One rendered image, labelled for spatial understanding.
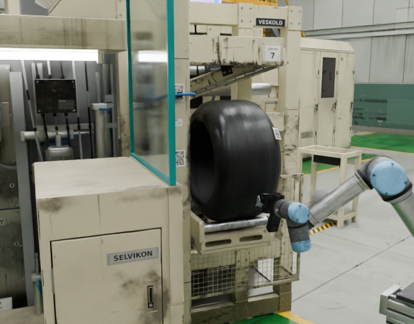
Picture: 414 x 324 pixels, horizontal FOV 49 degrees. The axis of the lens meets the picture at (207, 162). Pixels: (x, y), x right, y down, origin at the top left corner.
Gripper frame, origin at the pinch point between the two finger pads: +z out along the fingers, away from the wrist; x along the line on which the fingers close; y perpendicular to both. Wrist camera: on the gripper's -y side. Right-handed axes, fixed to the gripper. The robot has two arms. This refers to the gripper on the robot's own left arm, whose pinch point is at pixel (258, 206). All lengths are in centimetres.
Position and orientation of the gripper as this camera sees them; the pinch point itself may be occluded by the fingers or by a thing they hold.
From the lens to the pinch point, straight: 203.8
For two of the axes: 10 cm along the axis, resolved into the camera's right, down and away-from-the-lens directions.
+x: -9.3, 0.7, -3.5
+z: -3.5, -0.5, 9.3
